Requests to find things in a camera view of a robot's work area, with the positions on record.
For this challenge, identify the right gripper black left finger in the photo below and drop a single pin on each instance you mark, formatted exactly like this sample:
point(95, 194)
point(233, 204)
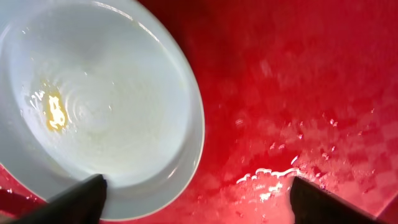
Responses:
point(82, 203)

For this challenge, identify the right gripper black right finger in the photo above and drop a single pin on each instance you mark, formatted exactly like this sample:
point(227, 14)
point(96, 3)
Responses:
point(312, 205)

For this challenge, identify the light blue plate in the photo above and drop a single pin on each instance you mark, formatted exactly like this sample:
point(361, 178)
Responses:
point(98, 87)

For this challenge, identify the red plastic tray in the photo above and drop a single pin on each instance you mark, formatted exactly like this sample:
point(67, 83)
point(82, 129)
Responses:
point(289, 88)

